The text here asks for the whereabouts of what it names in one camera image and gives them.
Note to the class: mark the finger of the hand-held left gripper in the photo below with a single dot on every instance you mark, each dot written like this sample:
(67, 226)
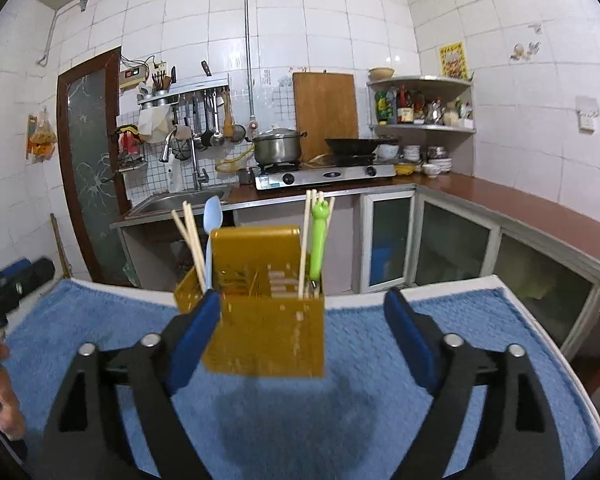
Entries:
(7, 271)
(40, 272)

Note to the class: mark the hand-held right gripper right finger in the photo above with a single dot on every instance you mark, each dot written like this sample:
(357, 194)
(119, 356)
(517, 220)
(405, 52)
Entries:
(410, 340)

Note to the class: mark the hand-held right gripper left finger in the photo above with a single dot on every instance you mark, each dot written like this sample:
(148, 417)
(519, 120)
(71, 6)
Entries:
(195, 340)

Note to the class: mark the yellow slotted utensil holder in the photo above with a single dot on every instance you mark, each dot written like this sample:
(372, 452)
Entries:
(260, 330)

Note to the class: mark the light blue plastic spoon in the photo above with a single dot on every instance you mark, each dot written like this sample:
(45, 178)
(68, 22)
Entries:
(212, 215)

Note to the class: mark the person's left hand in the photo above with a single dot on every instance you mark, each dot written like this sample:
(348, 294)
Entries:
(7, 410)

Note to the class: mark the wooden stick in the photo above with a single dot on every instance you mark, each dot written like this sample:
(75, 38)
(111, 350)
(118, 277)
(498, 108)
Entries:
(60, 245)

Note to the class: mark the blue textured blanket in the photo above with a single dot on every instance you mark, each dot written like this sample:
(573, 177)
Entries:
(330, 420)

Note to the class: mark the kitchen counter cabinet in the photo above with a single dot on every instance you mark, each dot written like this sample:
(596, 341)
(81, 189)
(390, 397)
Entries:
(480, 240)

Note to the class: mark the brown frosted glass door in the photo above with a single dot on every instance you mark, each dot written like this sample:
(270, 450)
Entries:
(87, 160)

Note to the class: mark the hanging plastic bag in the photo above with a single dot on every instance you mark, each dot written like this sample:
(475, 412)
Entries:
(42, 137)

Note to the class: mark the steel sink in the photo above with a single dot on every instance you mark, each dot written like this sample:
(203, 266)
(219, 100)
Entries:
(180, 205)

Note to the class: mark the white soap bottle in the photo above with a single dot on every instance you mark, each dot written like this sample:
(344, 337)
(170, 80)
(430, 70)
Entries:
(175, 177)

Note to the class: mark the steel faucet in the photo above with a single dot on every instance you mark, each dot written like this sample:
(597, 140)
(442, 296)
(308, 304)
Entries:
(196, 165)

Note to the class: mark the stack of white bowls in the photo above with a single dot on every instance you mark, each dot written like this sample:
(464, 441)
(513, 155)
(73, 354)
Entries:
(430, 160)

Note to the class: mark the steel gas stove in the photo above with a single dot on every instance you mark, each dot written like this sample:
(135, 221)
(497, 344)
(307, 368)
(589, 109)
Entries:
(325, 175)

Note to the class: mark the white cloth bag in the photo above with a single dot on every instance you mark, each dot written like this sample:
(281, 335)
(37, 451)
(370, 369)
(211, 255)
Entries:
(155, 125)

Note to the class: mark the black wok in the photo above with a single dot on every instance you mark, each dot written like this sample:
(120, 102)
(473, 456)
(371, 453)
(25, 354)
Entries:
(355, 145)

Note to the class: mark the black ladle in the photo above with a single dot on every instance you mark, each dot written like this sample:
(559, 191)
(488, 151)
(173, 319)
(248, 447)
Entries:
(206, 137)

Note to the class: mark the steel ladle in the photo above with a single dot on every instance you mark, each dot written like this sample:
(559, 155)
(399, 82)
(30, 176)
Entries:
(217, 137)

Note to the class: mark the steel pot with lid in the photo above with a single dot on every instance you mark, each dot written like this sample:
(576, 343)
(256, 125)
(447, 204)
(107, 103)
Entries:
(277, 147)

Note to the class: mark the white box with red display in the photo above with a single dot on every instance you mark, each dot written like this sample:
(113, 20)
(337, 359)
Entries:
(132, 76)

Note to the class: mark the wooden spatula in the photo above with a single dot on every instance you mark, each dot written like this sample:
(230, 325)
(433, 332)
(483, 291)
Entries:
(228, 120)

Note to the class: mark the dark sauce bottle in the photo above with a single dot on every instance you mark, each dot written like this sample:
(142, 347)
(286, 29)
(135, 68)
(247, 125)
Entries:
(405, 107)

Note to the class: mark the green bottle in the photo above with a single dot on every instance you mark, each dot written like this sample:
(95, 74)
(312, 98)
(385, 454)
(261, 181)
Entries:
(385, 107)

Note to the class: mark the wooden cutting board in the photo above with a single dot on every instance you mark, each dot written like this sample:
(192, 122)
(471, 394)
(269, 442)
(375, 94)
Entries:
(325, 115)

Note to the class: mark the white corner shelf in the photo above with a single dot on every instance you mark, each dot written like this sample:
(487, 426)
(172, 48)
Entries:
(420, 81)

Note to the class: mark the beige bowl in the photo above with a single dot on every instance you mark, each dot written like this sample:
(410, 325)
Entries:
(381, 73)

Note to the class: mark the steel wall utensil rack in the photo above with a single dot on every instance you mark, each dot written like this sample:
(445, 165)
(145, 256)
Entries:
(185, 91)

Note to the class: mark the yellow wall poster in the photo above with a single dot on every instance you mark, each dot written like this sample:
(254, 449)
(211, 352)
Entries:
(452, 60)

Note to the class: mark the white wall socket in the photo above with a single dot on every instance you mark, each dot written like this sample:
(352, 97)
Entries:
(588, 117)

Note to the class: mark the grey wall pipe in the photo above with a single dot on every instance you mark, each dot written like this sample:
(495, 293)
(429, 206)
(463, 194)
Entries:
(248, 35)

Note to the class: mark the wall stickers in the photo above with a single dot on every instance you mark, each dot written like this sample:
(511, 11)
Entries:
(525, 50)

